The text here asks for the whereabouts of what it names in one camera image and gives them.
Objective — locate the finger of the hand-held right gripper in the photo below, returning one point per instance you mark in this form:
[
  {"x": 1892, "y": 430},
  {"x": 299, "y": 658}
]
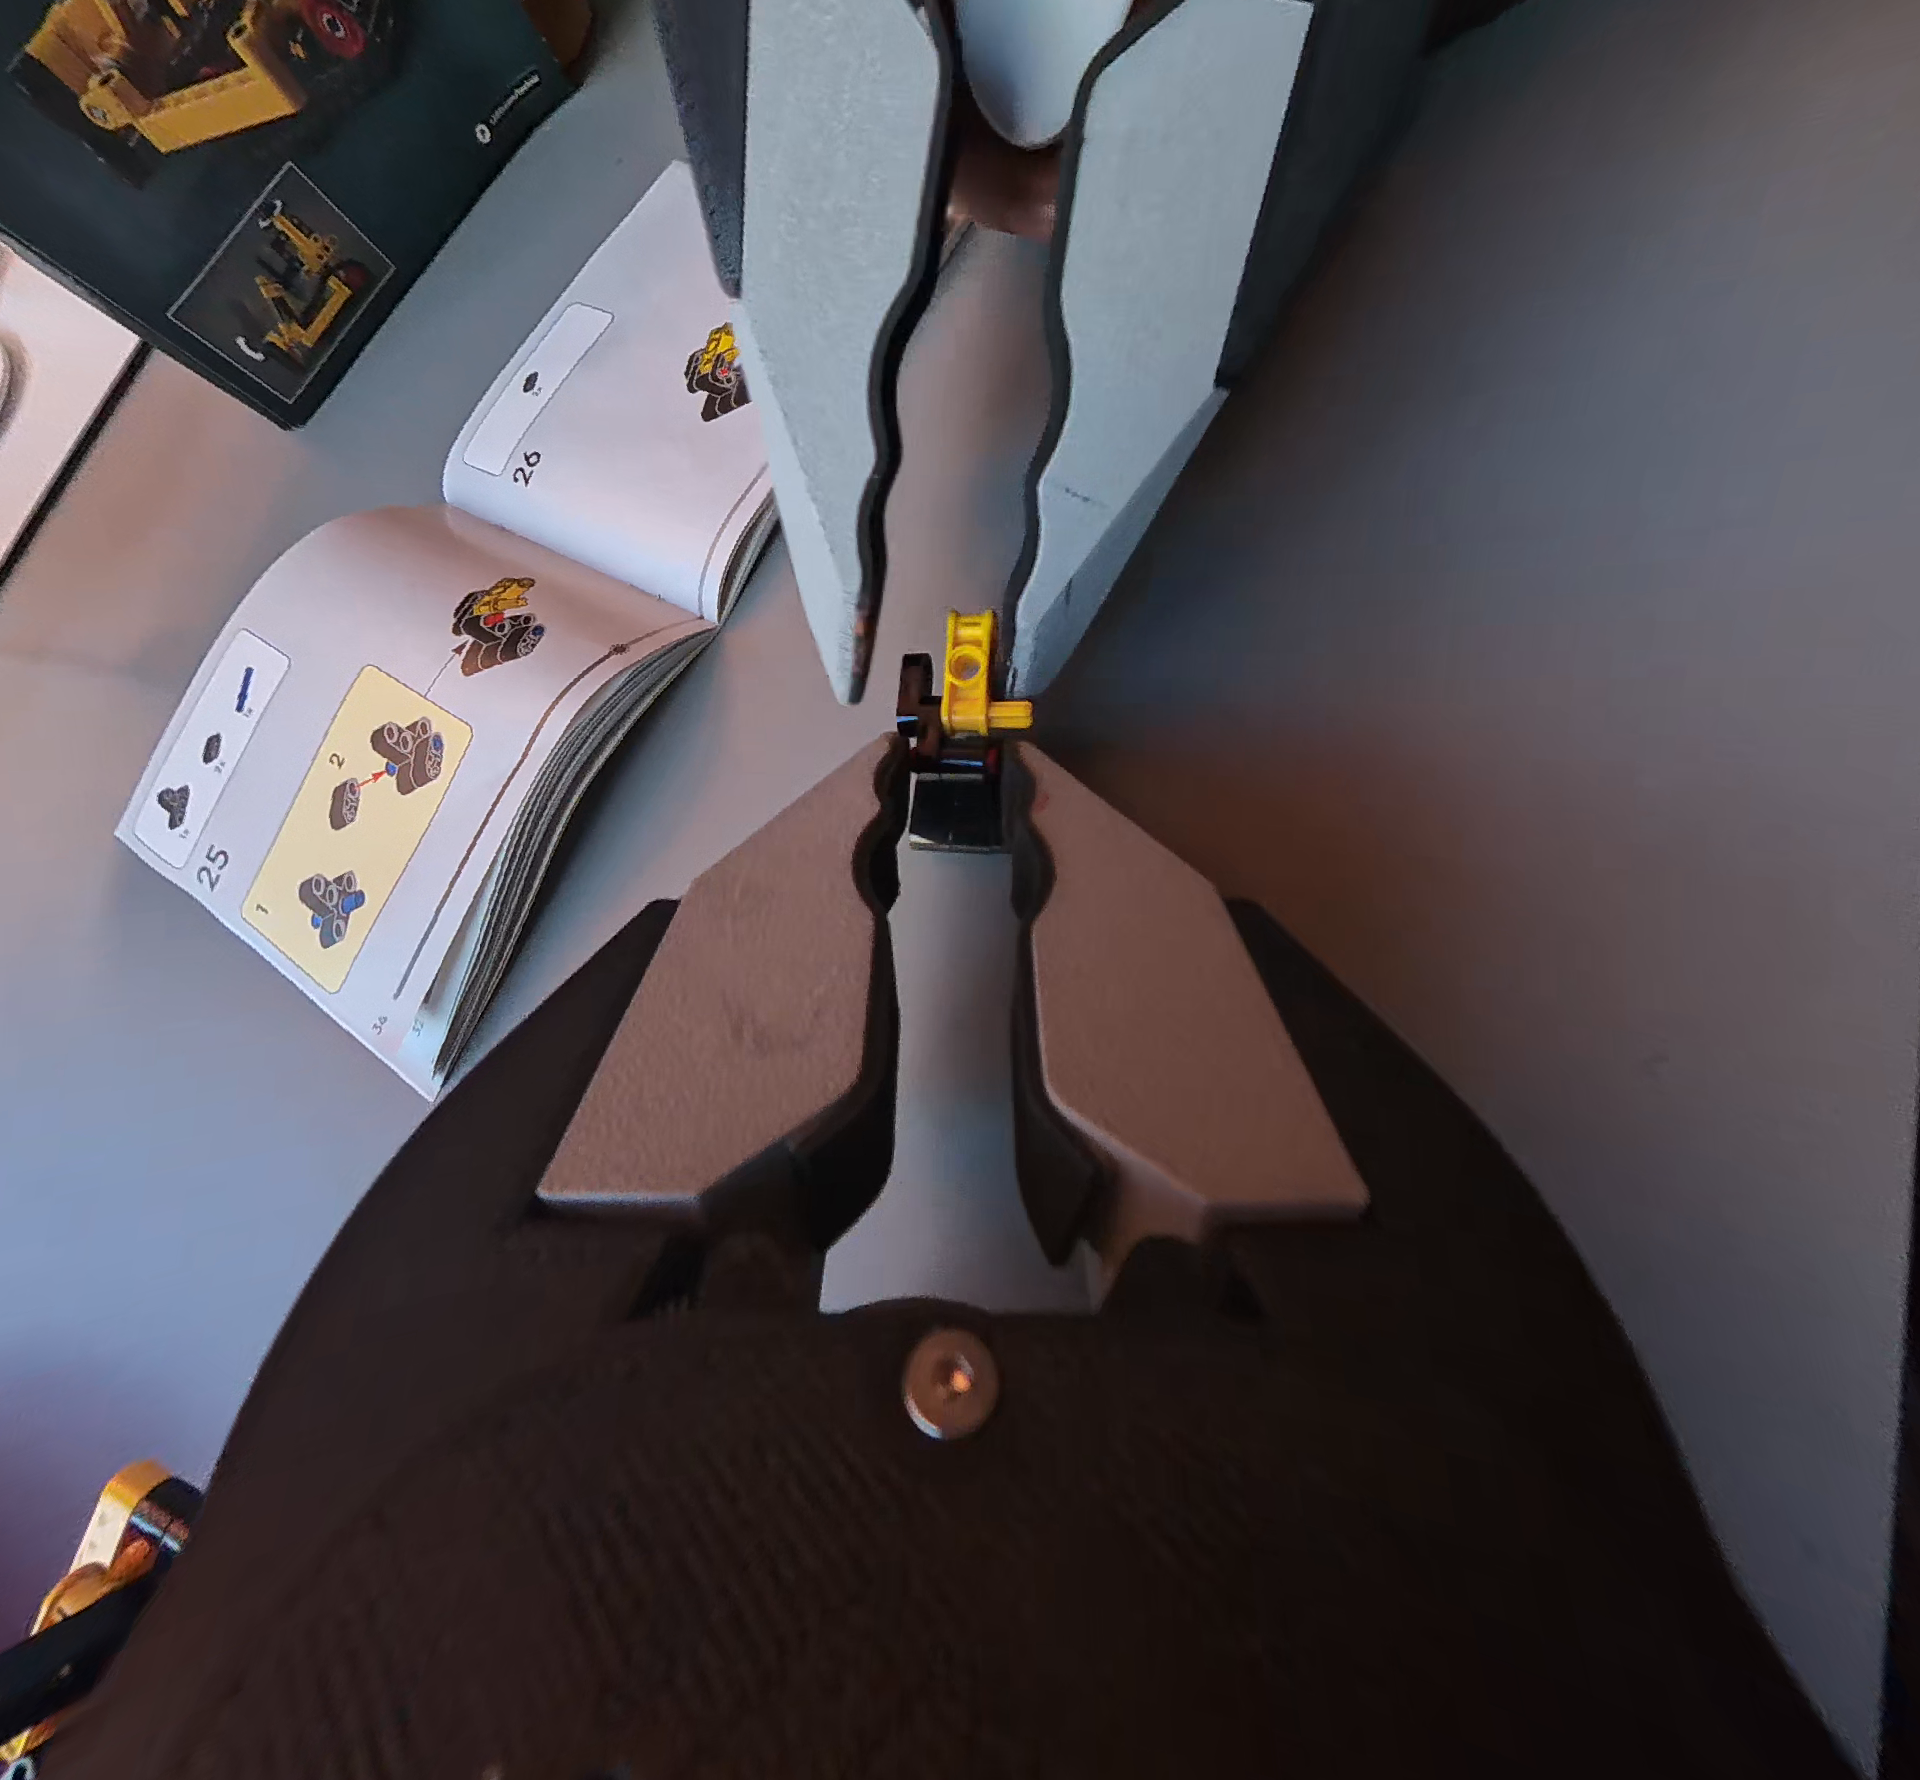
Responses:
[
  {"x": 1169, "y": 237},
  {"x": 825, "y": 189}
]

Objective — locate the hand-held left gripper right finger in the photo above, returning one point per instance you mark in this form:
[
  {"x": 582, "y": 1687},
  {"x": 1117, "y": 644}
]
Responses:
[{"x": 1187, "y": 1046}]

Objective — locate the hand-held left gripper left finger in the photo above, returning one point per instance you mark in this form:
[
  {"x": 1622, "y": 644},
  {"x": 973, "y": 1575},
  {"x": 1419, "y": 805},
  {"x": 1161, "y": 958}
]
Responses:
[{"x": 703, "y": 1033}]

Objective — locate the small black yellow lego assembly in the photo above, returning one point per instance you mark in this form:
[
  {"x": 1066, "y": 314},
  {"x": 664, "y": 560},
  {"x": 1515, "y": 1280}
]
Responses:
[{"x": 973, "y": 702}]

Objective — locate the dark lego set box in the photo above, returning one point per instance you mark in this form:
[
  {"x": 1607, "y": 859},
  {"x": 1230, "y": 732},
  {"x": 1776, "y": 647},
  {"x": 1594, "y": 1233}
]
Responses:
[{"x": 229, "y": 163}]

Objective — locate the lego instruction booklet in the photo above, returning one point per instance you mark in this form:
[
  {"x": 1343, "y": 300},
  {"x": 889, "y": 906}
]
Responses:
[{"x": 375, "y": 641}]

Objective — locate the yellow black lego model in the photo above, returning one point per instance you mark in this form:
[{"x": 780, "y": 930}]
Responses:
[{"x": 128, "y": 1497}]

